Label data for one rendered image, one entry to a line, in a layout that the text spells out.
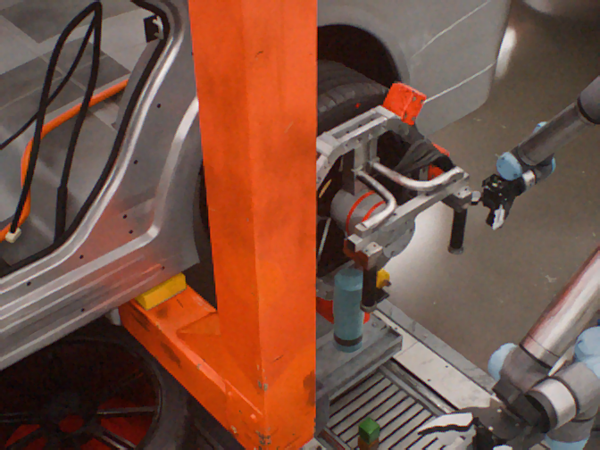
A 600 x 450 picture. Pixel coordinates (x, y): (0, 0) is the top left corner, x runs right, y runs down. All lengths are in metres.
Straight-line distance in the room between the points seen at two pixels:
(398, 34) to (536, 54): 2.54
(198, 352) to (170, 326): 0.14
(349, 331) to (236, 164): 0.98
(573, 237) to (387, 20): 1.60
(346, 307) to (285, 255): 0.67
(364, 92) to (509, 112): 2.24
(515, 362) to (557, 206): 2.33
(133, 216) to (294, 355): 0.56
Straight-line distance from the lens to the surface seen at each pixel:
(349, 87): 2.36
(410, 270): 3.55
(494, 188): 2.51
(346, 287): 2.39
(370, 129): 2.31
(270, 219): 1.71
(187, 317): 2.41
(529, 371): 1.68
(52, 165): 2.47
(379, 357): 3.03
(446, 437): 1.51
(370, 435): 2.18
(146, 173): 2.22
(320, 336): 2.94
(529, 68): 4.95
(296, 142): 1.65
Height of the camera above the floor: 2.39
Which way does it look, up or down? 40 degrees down
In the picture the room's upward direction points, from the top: 1 degrees counter-clockwise
